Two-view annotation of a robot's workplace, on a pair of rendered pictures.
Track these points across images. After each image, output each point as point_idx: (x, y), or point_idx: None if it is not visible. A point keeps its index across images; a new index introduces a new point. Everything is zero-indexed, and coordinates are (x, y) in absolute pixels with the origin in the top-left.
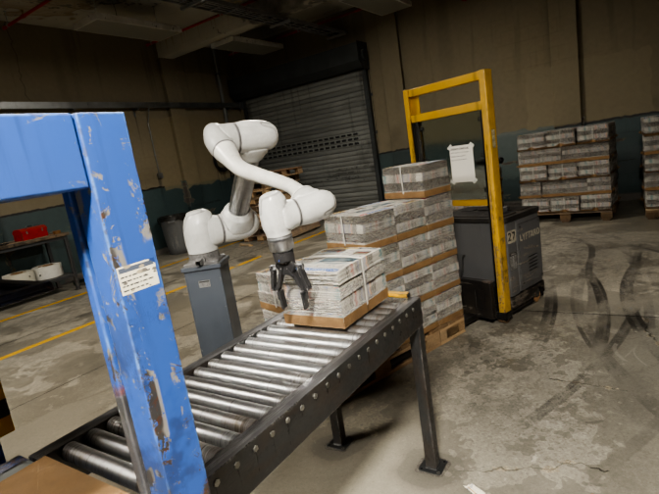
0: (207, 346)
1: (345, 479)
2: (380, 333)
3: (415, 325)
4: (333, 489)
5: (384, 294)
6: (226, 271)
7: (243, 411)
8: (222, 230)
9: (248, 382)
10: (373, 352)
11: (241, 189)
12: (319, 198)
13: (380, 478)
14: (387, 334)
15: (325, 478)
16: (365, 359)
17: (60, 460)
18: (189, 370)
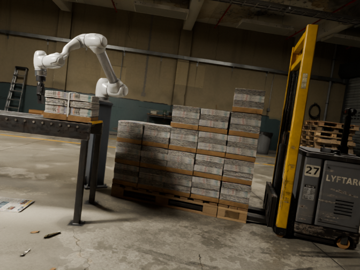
0: None
1: (61, 206)
2: (38, 120)
3: (77, 136)
4: (53, 204)
5: (86, 120)
6: (105, 109)
7: None
8: (105, 89)
9: None
10: (28, 124)
11: (102, 68)
12: (50, 56)
13: (63, 212)
14: (45, 124)
15: (61, 202)
16: (21, 123)
17: None
18: (11, 111)
